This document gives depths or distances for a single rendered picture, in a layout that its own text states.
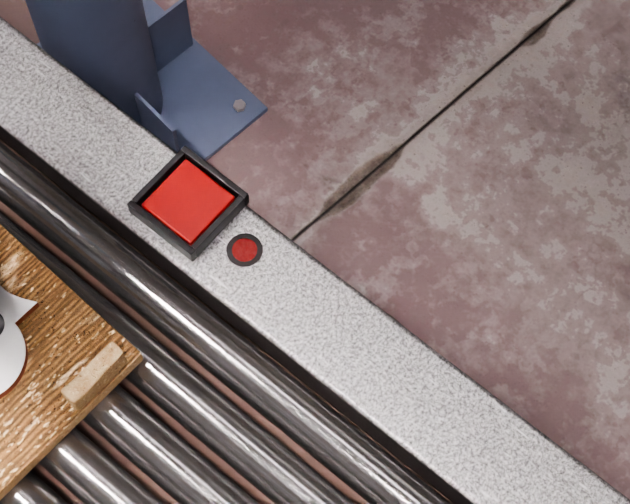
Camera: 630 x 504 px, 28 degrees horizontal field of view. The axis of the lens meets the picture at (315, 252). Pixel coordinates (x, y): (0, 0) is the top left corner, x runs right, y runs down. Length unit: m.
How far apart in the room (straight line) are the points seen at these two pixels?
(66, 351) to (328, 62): 1.29
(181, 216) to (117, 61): 0.90
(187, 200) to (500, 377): 1.03
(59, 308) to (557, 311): 1.17
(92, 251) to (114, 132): 0.12
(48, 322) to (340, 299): 0.25
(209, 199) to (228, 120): 1.09
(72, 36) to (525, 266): 0.82
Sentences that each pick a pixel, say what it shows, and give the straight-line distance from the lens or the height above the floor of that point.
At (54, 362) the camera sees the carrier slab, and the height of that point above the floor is 0.94.
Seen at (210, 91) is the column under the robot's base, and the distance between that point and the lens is 2.23.
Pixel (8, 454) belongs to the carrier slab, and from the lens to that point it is 1.05.
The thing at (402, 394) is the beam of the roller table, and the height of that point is 0.92.
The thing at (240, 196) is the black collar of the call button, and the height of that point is 0.93.
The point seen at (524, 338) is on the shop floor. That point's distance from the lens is 2.07.
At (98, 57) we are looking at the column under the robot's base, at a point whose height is 0.29.
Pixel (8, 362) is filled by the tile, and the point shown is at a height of 0.95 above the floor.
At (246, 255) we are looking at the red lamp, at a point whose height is 0.92.
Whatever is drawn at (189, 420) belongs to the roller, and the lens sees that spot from 1.05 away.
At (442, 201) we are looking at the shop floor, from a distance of 2.14.
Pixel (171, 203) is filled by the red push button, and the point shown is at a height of 0.93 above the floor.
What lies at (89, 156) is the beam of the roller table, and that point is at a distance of 1.16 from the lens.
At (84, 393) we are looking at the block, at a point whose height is 0.96.
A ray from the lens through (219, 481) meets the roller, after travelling 1.04.
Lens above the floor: 1.92
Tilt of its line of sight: 67 degrees down
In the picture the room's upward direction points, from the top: 1 degrees clockwise
